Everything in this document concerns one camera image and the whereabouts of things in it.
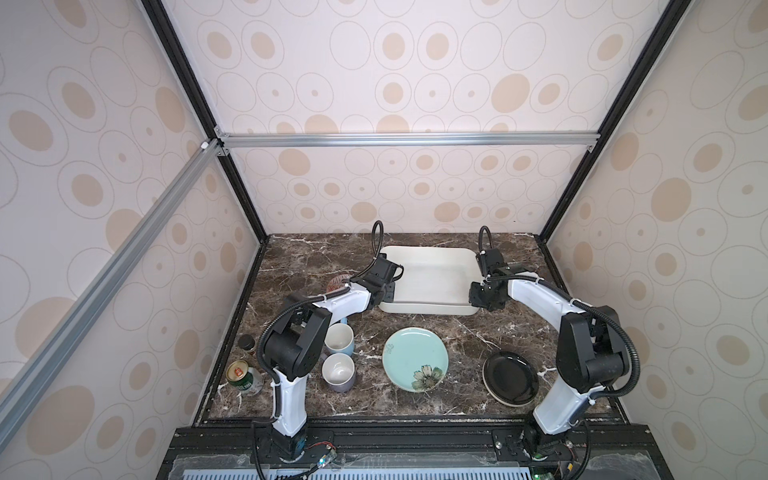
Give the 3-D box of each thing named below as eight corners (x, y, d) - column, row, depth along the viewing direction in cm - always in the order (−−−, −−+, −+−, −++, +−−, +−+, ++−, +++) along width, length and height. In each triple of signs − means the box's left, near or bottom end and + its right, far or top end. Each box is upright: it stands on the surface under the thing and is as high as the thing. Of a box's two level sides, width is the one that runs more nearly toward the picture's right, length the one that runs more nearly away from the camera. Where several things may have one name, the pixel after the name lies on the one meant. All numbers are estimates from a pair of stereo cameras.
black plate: (487, 407, 82) (492, 402, 77) (478, 358, 90) (482, 351, 86) (538, 407, 82) (546, 402, 77) (524, 358, 90) (530, 351, 86)
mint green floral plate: (382, 392, 84) (381, 389, 82) (383, 330, 96) (383, 327, 94) (450, 392, 84) (452, 389, 82) (443, 330, 96) (444, 327, 94)
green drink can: (247, 401, 82) (231, 389, 74) (238, 381, 86) (221, 368, 77) (261, 392, 84) (246, 379, 75) (251, 373, 87) (236, 358, 79)
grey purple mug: (324, 393, 84) (319, 384, 77) (328, 363, 89) (324, 352, 83) (355, 393, 84) (352, 384, 77) (358, 363, 89) (355, 352, 83)
